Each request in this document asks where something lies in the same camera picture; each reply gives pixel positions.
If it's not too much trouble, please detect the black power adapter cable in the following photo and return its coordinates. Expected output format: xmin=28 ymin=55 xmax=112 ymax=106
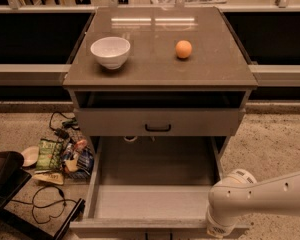
xmin=48 ymin=111 xmax=80 ymax=141

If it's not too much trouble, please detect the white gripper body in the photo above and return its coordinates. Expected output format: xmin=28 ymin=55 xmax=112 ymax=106
xmin=206 ymin=169 xmax=257 ymax=238

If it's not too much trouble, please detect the white paper plate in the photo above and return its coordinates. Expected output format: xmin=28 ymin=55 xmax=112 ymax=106
xmin=21 ymin=146 xmax=39 ymax=167

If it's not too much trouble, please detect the yellow snack packet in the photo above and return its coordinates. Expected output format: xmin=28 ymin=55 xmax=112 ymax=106
xmin=33 ymin=173 xmax=64 ymax=185

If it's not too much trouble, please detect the blue snack bag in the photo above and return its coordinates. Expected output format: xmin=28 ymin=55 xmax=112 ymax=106
xmin=65 ymin=149 xmax=94 ymax=179

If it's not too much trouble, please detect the orange fruit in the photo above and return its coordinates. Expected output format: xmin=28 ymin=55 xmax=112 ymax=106
xmin=175 ymin=40 xmax=192 ymax=59

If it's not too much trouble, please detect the black chair base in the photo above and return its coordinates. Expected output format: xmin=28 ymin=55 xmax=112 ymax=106
xmin=0 ymin=151 xmax=85 ymax=240

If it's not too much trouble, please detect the grey top drawer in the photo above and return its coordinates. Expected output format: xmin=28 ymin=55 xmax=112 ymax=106
xmin=73 ymin=91 xmax=247 ymax=137

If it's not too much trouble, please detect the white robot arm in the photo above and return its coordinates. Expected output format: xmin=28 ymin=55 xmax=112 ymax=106
xmin=206 ymin=169 xmax=300 ymax=238

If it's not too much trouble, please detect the black cable on floor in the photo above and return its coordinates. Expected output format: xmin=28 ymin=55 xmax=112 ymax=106
xmin=10 ymin=184 xmax=78 ymax=225

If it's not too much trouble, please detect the white ceramic bowl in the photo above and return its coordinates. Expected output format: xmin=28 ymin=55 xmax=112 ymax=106
xmin=90 ymin=37 xmax=131 ymax=69

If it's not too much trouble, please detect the grey drawer cabinet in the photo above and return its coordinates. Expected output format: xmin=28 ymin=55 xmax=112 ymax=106
xmin=64 ymin=7 xmax=257 ymax=155

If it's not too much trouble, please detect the grey drawer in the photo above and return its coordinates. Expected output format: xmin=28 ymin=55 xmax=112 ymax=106
xmin=73 ymin=91 xmax=247 ymax=137
xmin=69 ymin=136 xmax=251 ymax=240

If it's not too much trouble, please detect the red white snack packet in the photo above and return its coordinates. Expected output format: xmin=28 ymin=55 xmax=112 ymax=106
xmin=70 ymin=139 xmax=87 ymax=159

